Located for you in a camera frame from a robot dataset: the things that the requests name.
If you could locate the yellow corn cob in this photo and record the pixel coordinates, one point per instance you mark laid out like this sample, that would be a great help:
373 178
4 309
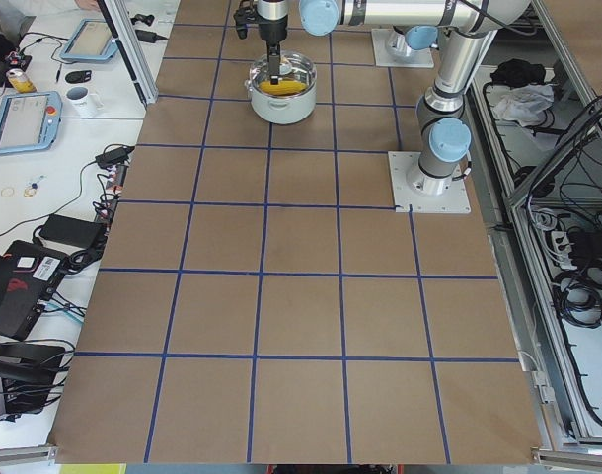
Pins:
284 87

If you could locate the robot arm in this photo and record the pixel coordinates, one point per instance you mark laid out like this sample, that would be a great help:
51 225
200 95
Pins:
470 24

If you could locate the pale green electric pot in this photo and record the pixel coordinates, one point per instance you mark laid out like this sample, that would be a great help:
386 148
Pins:
288 109

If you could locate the far blue teach pendant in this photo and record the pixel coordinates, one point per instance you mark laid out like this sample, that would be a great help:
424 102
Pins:
92 41

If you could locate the blue teach pendant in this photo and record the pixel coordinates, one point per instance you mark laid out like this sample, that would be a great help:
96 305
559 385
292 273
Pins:
92 41
29 122

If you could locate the black computer mouse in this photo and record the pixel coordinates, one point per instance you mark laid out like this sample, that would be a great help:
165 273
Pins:
78 76

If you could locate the black power adapter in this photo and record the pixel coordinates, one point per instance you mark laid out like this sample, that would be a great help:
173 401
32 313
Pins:
116 156

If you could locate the white mug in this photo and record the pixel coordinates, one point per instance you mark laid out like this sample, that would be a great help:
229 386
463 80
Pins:
86 103

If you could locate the power strip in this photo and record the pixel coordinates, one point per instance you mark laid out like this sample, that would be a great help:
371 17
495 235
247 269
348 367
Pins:
112 181

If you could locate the near blue teach pendant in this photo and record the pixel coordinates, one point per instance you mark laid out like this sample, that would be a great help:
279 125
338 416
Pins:
29 122

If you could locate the black cloth bundle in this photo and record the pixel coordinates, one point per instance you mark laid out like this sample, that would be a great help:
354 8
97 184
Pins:
516 73

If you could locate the white crumpled cloth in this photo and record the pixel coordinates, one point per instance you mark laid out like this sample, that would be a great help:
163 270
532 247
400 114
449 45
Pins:
525 105

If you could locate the black power brick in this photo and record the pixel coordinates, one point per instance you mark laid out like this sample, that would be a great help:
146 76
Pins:
72 231

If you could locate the black device box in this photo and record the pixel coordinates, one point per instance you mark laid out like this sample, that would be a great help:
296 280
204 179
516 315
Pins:
28 375

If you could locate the aluminium frame post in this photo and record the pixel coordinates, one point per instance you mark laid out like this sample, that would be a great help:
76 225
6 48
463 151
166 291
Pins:
116 15

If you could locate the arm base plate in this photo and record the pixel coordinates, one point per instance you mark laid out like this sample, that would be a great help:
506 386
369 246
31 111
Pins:
413 191
408 49

